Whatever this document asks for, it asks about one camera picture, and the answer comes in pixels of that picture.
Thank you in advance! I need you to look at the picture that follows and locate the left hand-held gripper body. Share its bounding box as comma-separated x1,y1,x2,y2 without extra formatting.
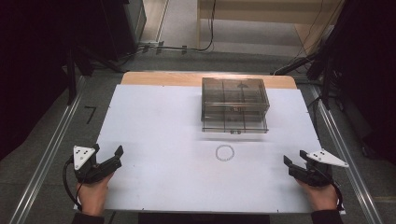
73,145,122,185

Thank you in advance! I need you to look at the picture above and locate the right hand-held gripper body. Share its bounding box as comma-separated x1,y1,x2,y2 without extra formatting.
287,149,350,188

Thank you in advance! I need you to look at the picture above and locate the clear plastic drawer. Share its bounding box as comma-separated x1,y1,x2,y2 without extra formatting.
201,111,270,135

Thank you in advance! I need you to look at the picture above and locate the clear plastic drawer organiser box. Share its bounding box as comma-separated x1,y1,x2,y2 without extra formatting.
201,77,271,124

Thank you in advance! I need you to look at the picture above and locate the person's right hand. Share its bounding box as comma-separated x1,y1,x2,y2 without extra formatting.
295,178,339,213

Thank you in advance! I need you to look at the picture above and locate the person's left hand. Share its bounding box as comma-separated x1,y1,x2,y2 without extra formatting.
76,173,115,217

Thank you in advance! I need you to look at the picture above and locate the white table sheet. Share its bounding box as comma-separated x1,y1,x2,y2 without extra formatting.
95,83,323,215

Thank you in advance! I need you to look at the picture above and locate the black metal stand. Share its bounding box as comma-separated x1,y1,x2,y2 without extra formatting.
270,50,335,110
64,43,125,106

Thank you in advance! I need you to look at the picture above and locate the person's dark torso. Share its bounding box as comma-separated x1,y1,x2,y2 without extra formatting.
137,213,271,224

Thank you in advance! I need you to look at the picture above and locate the grey power strip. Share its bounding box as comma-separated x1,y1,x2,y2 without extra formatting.
138,40,165,56

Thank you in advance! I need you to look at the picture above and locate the dark cabinet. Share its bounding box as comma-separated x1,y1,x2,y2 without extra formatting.
98,0,148,63

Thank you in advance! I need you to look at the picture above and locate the light wooden desk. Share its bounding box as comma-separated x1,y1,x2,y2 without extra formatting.
196,0,346,56

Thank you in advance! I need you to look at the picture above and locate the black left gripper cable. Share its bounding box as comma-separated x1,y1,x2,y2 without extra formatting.
62,158,83,212

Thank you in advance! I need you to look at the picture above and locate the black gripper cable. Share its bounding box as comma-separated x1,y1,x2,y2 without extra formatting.
62,158,83,212
311,163,346,212

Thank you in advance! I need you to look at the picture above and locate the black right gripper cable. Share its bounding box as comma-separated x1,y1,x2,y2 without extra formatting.
311,163,346,212

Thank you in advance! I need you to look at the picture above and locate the metal floor rail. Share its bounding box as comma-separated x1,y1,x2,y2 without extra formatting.
309,84,385,224
8,77,87,224

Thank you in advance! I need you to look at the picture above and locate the black floor cable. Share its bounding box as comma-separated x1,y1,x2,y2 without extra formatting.
140,0,218,53

